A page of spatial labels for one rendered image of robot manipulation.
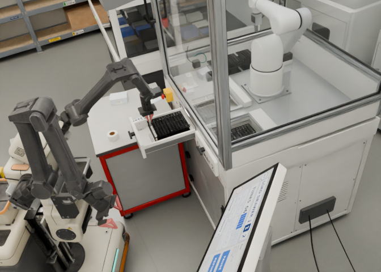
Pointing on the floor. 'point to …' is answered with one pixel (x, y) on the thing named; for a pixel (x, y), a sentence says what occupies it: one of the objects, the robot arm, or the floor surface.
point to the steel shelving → (36, 7)
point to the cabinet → (290, 187)
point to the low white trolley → (135, 157)
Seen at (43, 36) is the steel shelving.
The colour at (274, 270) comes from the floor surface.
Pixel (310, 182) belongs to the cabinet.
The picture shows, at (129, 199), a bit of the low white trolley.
